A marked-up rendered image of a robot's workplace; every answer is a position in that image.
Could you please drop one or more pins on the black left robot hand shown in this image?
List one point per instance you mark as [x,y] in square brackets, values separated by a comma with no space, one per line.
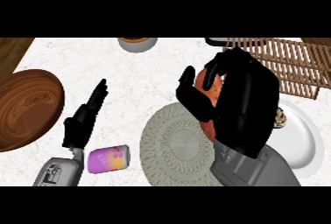
[85,118]

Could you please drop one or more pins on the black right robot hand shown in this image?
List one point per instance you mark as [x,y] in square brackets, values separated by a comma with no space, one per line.
[246,105]

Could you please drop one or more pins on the orange sweet potato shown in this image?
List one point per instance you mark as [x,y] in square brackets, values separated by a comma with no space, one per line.
[212,96]

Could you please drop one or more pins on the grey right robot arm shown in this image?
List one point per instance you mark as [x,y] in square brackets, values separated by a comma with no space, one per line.
[255,169]

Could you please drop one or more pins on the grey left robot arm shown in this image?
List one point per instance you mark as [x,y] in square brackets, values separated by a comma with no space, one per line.
[63,170]

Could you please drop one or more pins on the wooden slatted tiered shelf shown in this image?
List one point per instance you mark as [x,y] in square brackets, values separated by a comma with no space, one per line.
[289,65]

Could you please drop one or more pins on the round beige woven placemat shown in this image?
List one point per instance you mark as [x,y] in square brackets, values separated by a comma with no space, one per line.
[181,145]

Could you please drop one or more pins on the beige patterned round item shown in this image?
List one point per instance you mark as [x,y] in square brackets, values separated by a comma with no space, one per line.
[280,118]

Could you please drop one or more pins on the brown wooden bowl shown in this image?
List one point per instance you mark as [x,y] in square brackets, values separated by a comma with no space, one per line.
[26,109]

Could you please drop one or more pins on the purple and orange can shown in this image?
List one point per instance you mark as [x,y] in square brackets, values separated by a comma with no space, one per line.
[109,159]

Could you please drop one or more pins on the white plate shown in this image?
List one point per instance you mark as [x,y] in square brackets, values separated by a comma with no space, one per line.
[298,140]

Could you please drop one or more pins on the dark rimmed white object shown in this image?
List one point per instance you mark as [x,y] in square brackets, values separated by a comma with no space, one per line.
[215,41]

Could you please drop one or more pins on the dark wooden cabinet corner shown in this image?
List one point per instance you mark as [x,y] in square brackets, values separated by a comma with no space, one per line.
[13,54]

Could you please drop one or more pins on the grey cup with brown content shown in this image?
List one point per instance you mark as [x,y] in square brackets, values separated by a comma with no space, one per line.
[138,44]

